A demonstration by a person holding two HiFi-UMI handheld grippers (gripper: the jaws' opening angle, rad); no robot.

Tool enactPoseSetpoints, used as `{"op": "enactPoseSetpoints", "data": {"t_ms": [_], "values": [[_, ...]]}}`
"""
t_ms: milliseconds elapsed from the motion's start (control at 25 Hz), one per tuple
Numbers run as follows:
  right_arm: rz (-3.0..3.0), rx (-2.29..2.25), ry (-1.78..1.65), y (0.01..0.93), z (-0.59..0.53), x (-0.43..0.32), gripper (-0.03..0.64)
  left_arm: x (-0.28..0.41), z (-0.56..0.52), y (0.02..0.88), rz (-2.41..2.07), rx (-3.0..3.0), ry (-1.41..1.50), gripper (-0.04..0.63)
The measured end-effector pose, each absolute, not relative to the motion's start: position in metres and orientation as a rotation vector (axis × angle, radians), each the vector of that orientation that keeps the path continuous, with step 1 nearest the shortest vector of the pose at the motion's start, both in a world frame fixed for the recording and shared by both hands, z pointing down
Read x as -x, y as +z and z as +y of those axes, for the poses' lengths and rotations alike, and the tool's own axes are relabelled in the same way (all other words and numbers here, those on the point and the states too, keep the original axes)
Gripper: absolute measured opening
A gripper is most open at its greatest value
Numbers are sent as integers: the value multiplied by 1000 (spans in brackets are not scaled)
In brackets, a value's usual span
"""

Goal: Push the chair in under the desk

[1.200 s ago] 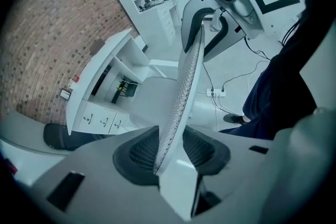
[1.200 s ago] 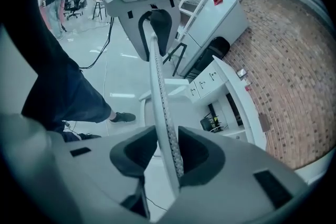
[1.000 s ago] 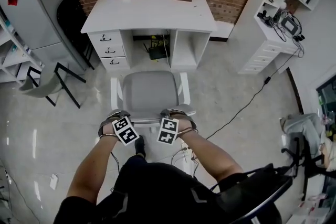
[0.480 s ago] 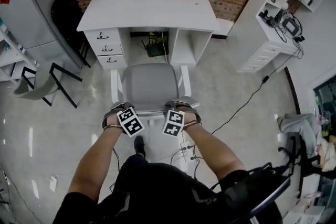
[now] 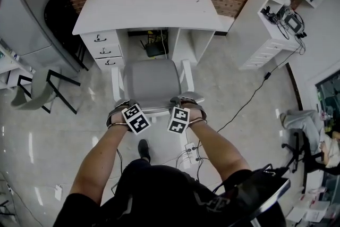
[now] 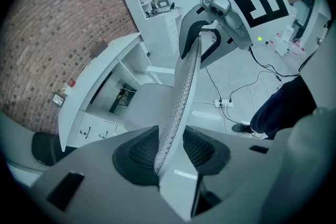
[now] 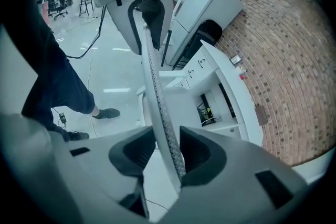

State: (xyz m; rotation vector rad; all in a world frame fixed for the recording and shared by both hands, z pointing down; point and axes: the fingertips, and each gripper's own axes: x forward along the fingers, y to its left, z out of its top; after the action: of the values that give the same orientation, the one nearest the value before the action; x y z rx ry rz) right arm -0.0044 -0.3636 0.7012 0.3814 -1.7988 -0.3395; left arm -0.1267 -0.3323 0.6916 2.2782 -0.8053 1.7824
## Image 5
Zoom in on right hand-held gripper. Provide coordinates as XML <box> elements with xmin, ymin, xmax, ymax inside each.
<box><xmin>166</xmin><ymin>96</ymin><xmax>208</xmax><ymax>134</ymax></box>

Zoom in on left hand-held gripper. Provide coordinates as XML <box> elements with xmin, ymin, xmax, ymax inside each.
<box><xmin>105</xmin><ymin>98</ymin><xmax>152</xmax><ymax>136</ymax></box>

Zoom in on grey white armchair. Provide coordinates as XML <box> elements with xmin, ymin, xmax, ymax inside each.
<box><xmin>110</xmin><ymin>58</ymin><xmax>206</xmax><ymax>123</ymax></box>

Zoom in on person's right forearm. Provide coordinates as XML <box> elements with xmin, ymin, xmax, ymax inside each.
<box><xmin>185</xmin><ymin>110</ymin><xmax>252</xmax><ymax>181</ymax></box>

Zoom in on person's left forearm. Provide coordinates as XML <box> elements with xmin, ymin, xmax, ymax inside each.
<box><xmin>69</xmin><ymin>111</ymin><xmax>128</xmax><ymax>207</ymax></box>

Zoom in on white desk with drawers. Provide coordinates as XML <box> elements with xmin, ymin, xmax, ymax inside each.
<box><xmin>72</xmin><ymin>0</ymin><xmax>224</xmax><ymax>71</ymax></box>

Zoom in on light grey black-legged chair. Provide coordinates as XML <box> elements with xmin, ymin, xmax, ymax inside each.
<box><xmin>10</xmin><ymin>69</ymin><xmax>81</xmax><ymax>115</ymax></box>

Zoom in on white shelf unit with drawers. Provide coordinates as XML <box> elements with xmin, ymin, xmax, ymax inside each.
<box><xmin>238</xmin><ymin>0</ymin><xmax>335</xmax><ymax>70</ymax></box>

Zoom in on black folding chair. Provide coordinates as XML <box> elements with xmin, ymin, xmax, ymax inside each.
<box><xmin>44</xmin><ymin>0</ymin><xmax>90</xmax><ymax>72</ymax></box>

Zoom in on black office chair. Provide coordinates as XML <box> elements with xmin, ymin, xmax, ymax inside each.
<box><xmin>281</xmin><ymin>130</ymin><xmax>340</xmax><ymax>195</ymax></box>

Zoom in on person's left black shoe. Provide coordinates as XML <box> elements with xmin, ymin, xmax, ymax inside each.
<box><xmin>138</xmin><ymin>139</ymin><xmax>151</xmax><ymax>163</ymax></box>

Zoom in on black router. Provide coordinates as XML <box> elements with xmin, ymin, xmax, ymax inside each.
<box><xmin>140</xmin><ymin>39</ymin><xmax>168</xmax><ymax>58</ymax></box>

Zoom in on white rectangular panel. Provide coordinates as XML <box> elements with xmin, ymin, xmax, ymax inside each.
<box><xmin>214</xmin><ymin>14</ymin><xmax>235</xmax><ymax>34</ymax></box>

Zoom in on person's black clothed torso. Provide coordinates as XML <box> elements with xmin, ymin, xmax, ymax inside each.
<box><xmin>53</xmin><ymin>158</ymin><xmax>286</xmax><ymax>227</ymax></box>

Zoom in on black flat board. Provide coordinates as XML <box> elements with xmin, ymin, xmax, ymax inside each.
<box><xmin>212</xmin><ymin>163</ymin><xmax>291</xmax><ymax>221</ymax></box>

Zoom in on black small gadgets cluster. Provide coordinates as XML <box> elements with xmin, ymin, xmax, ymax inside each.
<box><xmin>260</xmin><ymin>6</ymin><xmax>279</xmax><ymax>25</ymax></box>

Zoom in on silver grey refrigerator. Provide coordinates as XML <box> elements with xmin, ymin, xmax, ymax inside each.
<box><xmin>0</xmin><ymin>0</ymin><xmax>82</xmax><ymax>72</ymax></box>

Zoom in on small black screen device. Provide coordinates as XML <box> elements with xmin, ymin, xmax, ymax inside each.
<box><xmin>283</xmin><ymin>13</ymin><xmax>302</xmax><ymax>33</ymax></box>

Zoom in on black framed window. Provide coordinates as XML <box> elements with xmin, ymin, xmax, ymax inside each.
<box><xmin>314</xmin><ymin>69</ymin><xmax>340</xmax><ymax>139</ymax></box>

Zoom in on white cardboard boxes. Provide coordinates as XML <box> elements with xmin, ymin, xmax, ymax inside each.
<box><xmin>285</xmin><ymin>192</ymin><xmax>333</xmax><ymax>223</ymax></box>

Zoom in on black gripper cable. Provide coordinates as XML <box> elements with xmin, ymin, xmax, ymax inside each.
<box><xmin>116</xmin><ymin>148</ymin><xmax>124</xmax><ymax>175</ymax></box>

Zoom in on white thin cable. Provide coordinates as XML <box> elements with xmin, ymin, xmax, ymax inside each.
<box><xmin>159</xmin><ymin>29</ymin><xmax>170</xmax><ymax>60</ymax></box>

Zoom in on long black floor cable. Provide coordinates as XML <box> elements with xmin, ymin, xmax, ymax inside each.
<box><xmin>217</xmin><ymin>45</ymin><xmax>306</xmax><ymax>133</ymax></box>

